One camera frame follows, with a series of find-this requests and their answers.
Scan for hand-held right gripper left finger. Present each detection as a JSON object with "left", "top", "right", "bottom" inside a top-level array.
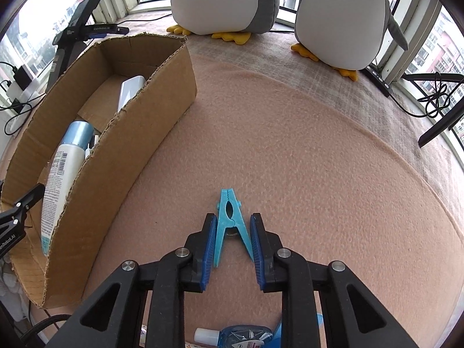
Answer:
[{"left": 45, "top": 213, "right": 218, "bottom": 348}]

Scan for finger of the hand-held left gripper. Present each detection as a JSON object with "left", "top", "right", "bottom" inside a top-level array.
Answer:
[{"left": 0, "top": 183, "right": 46, "bottom": 226}]

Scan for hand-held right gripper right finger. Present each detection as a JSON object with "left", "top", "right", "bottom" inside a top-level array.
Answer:
[{"left": 249, "top": 213, "right": 421, "bottom": 348}]

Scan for blue clothespin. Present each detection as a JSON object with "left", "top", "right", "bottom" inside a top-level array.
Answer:
[{"left": 213, "top": 188, "right": 254, "bottom": 268}]

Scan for white bottle with blue cap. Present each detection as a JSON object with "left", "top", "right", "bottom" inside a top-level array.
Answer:
[{"left": 40, "top": 121, "right": 95, "bottom": 257}]

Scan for blue eye drops bottle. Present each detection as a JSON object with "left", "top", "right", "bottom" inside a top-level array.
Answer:
[{"left": 194, "top": 324, "right": 273, "bottom": 348}]

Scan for cardboard box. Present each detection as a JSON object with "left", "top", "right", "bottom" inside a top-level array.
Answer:
[{"left": 0, "top": 32, "right": 198, "bottom": 309}]

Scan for white wall charger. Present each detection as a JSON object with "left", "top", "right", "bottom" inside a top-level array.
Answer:
[{"left": 117, "top": 76, "right": 146, "bottom": 113}]

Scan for white power strip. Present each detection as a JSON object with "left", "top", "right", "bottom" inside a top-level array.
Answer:
[{"left": 0, "top": 76, "right": 48, "bottom": 114}]

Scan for black charger brick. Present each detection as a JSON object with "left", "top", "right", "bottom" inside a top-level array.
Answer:
[{"left": 14, "top": 66, "right": 32, "bottom": 89}]

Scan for power strip with adapters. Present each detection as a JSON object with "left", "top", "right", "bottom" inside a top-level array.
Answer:
[{"left": 0, "top": 61, "right": 22, "bottom": 111}]

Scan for spare black gripper on stand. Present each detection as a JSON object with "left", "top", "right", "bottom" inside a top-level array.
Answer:
[{"left": 46, "top": 0, "right": 130, "bottom": 91}]

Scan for beige checked blanket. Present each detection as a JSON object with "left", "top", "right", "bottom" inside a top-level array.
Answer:
[{"left": 119, "top": 12, "right": 464, "bottom": 222}]

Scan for black inline remote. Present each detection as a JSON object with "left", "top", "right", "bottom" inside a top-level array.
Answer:
[{"left": 365, "top": 64, "right": 394, "bottom": 97}]

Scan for small penguin plush toy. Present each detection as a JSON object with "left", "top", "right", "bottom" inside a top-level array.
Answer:
[{"left": 279, "top": 0, "right": 408, "bottom": 81}]

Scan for large penguin plush toy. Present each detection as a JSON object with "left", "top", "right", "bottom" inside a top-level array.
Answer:
[{"left": 167, "top": 0, "right": 281, "bottom": 46}]

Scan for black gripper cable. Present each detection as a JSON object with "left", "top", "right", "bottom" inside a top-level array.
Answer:
[{"left": 20, "top": 313, "right": 73, "bottom": 348}]

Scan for thin black cable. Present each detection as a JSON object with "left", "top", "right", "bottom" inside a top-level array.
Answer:
[{"left": 123, "top": 12, "right": 173, "bottom": 24}]

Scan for coiled black ring light cable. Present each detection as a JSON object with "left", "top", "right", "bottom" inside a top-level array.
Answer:
[{"left": 393, "top": 72, "right": 454, "bottom": 119}]

